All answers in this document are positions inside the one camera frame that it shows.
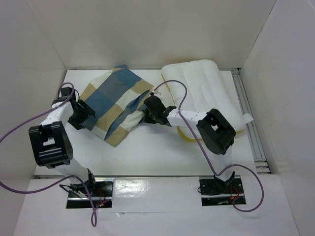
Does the blue beige checked pillowcase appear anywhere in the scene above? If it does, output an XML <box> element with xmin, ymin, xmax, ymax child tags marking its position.
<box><xmin>80</xmin><ymin>65</ymin><xmax>154</xmax><ymax>147</ymax></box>

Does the white pillow yellow edge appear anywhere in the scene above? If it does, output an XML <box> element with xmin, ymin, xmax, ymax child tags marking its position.
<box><xmin>161</xmin><ymin>59</ymin><xmax>253</xmax><ymax>134</ymax></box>

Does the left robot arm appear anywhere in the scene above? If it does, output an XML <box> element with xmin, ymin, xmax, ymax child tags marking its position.
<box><xmin>29</xmin><ymin>83</ymin><xmax>97</xmax><ymax>196</ymax></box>

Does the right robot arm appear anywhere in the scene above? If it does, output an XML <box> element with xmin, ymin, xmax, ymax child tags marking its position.
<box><xmin>144</xmin><ymin>94</ymin><xmax>236</xmax><ymax>193</ymax></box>

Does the aluminium rail front edge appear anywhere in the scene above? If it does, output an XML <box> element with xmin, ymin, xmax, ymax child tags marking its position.
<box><xmin>34</xmin><ymin>174</ymin><xmax>247</xmax><ymax>179</ymax></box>

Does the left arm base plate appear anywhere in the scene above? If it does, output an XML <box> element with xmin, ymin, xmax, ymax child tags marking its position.
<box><xmin>59</xmin><ymin>179</ymin><xmax>114</xmax><ymax>209</ymax></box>

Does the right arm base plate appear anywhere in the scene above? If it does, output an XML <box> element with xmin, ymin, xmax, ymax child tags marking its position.
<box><xmin>197</xmin><ymin>177</ymin><xmax>246</xmax><ymax>207</ymax></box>

